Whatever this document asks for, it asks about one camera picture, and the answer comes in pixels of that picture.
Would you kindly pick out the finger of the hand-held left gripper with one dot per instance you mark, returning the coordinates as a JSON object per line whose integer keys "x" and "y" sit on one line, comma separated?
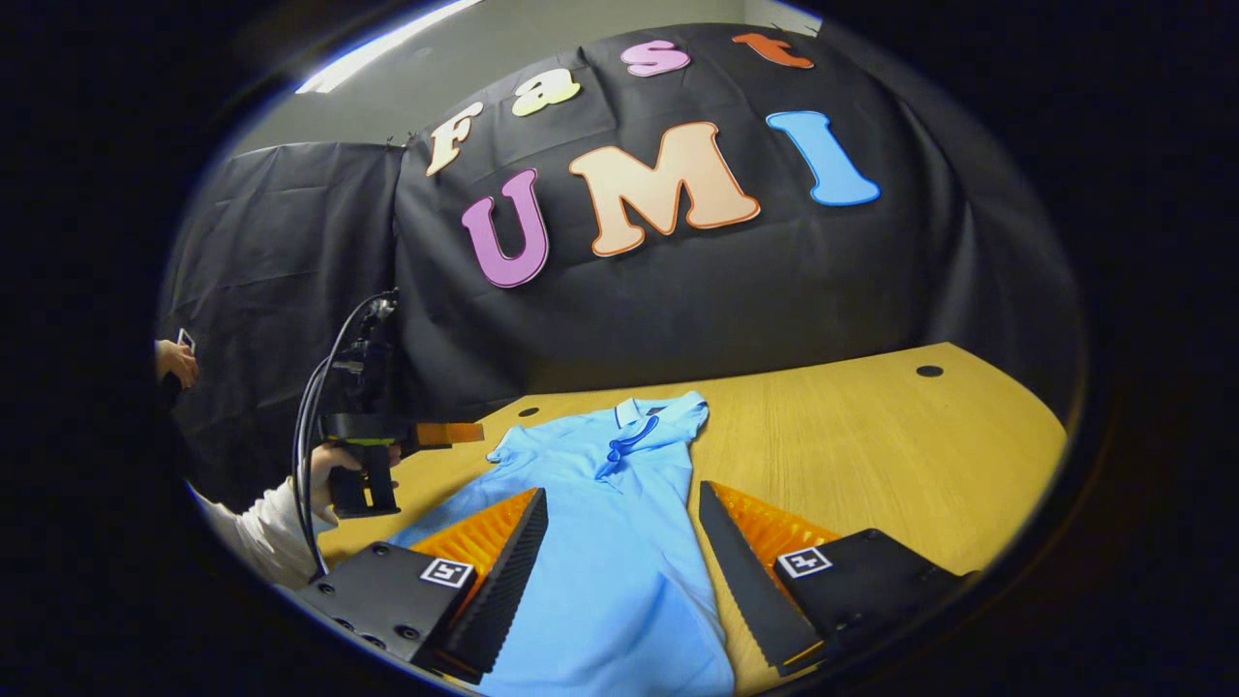
{"x": 450, "y": 434}

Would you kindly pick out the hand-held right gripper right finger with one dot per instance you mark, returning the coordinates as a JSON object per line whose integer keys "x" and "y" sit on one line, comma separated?
{"x": 745, "y": 571}

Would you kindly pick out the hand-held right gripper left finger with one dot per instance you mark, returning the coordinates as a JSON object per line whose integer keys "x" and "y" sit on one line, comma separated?
{"x": 503, "y": 571}

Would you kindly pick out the light blue T-shirt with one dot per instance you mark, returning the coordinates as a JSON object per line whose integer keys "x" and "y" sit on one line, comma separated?
{"x": 629, "y": 542}

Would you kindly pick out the small phone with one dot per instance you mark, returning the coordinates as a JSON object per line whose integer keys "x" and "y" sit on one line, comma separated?
{"x": 186, "y": 340}

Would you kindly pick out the black backdrop cloth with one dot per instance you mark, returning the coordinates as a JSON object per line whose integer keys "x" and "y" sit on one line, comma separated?
{"x": 726, "y": 290}

